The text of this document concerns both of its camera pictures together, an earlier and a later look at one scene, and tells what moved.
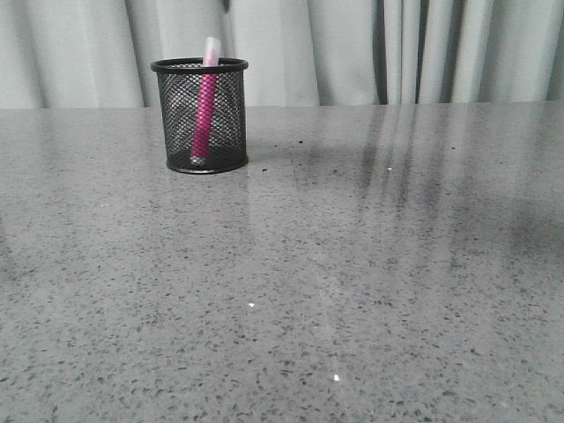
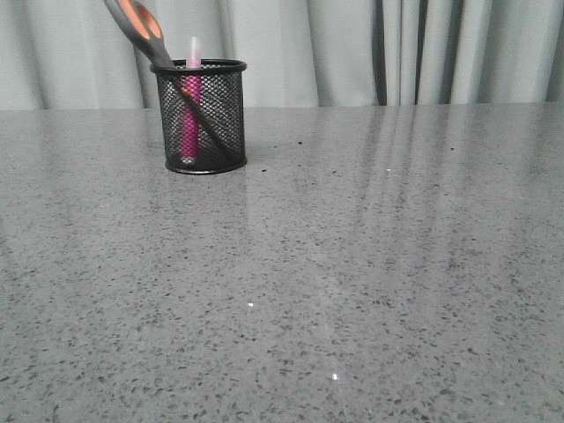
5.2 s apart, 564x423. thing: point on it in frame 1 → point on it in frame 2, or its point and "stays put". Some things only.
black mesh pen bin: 204,112 stays put
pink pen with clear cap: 205,100 → 191,105
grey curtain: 98,54 stays put
